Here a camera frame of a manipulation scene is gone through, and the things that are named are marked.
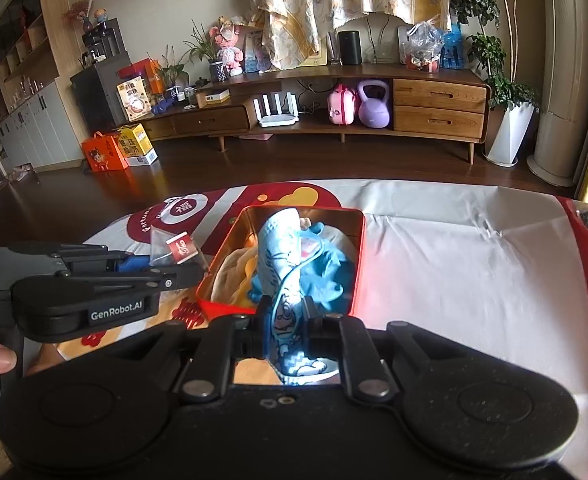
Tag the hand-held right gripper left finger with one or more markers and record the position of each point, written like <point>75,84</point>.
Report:
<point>251,332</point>

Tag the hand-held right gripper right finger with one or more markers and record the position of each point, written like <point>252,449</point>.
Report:
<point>324,335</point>

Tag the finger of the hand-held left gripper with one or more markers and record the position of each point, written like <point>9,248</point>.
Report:
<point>133,263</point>
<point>173,280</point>

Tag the clear bag with red label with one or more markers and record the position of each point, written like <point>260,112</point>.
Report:
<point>166,247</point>

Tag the yellow cloth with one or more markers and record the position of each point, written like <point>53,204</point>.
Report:
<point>244,290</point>

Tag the plain blue cloth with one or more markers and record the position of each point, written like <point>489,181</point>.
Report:
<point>329,270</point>

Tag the red tin box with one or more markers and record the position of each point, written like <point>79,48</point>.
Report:
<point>231,245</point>

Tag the light blue printed cloth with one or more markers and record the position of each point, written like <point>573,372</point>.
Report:
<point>286,260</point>

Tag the cream white cloth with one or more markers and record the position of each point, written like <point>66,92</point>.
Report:
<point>226,270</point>

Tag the pink white cloth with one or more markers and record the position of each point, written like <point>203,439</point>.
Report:
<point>310,249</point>

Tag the orange gift box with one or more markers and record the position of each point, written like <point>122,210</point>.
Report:
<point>104,152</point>

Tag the yellow carton box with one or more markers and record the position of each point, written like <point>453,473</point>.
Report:
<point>136,145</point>

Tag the pair of slippers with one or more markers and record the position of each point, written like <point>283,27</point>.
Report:
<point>23,172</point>

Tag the small blue toy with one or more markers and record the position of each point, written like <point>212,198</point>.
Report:
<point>162,106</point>

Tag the long wooden drawer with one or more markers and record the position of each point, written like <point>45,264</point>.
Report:
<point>211,120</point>

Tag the yellow white printed box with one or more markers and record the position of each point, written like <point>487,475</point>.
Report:
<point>134,100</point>

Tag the black cabinet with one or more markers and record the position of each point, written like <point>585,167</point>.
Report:
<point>98,95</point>

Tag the white wooden tissue box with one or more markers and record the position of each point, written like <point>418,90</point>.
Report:
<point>212,96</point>

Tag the orange red box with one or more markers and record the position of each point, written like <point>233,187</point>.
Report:
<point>146,75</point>

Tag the white router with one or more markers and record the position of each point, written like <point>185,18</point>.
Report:
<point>277,119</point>

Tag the small dark teapot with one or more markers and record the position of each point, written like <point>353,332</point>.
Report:
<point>201,81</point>

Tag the small green potted plant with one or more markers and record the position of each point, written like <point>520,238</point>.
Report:
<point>173,72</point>

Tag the wooden TV cabinet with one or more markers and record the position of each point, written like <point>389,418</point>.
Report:
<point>299,129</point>

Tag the potted plant in patterned pot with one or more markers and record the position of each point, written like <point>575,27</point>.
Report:
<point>218,70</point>

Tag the black drinks machine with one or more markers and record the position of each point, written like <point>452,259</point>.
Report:
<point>104,40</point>

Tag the pink case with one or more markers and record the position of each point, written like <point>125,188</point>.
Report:
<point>341,105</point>

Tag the purple kettlebell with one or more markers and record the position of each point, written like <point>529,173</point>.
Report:
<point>374,107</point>

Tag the pink plush doll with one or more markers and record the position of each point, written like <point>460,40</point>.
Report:
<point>231,45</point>

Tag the wooden cabinet drawer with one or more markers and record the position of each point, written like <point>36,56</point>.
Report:
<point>439,94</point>
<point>439,120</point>

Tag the pastel printed box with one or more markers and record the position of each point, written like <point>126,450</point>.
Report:
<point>256,50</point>

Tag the vase with dried flowers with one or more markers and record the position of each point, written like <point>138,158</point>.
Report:
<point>84,19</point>

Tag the small doll figure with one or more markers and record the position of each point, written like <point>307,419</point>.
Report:
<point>101,15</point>

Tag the potted tree in white pot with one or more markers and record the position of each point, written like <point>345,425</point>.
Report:
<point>511,132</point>

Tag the clear glass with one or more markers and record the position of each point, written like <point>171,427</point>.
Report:
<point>334,50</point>

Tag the black cylinder speaker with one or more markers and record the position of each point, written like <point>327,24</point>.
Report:
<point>350,47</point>

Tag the clear plastic bag of fruit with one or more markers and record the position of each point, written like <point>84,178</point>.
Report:
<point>424,47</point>

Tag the white scalloped panel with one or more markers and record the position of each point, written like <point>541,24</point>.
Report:
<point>386,35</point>

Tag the floral cover cloth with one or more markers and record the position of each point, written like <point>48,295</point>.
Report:
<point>324,0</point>

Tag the cream tower air conditioner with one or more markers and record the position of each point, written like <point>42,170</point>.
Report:
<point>564,60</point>

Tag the wall shelving unit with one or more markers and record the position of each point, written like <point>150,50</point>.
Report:
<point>18,75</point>

